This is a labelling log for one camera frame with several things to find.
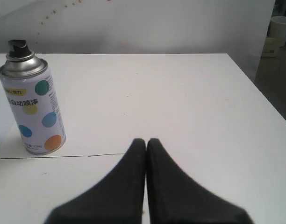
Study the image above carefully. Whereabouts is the white paper cup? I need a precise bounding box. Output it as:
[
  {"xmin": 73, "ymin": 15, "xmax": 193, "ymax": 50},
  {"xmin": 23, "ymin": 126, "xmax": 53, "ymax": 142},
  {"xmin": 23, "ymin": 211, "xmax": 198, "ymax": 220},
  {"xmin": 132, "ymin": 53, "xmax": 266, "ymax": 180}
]
[{"xmin": 269, "ymin": 16, "xmax": 286, "ymax": 47}]

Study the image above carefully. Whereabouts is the white spray paint can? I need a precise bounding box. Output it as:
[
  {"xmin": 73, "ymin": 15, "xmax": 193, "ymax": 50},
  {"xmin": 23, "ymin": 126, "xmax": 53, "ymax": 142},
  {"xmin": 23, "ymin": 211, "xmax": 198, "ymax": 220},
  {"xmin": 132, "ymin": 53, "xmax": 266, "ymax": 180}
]
[{"xmin": 0, "ymin": 40, "xmax": 66, "ymax": 155}]

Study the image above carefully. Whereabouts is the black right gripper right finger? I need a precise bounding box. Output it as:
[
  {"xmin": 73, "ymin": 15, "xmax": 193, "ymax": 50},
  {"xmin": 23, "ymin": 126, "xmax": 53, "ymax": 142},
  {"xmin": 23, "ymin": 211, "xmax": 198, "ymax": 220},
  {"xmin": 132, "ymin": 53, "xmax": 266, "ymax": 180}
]
[{"xmin": 146, "ymin": 138, "xmax": 253, "ymax": 224}]

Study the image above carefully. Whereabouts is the yellowish cardboard box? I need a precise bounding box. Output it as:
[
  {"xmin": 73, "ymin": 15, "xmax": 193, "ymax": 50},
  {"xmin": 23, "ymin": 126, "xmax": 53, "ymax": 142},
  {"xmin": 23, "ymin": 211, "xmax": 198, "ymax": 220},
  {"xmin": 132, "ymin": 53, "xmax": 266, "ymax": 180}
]
[{"xmin": 261, "ymin": 37, "xmax": 280, "ymax": 58}]

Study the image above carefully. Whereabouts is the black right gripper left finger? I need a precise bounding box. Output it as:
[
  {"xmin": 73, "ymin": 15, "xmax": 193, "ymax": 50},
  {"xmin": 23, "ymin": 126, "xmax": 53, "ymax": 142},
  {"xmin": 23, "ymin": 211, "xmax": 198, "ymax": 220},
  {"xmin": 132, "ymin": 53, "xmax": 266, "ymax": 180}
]
[{"xmin": 45, "ymin": 138, "xmax": 146, "ymax": 224}]

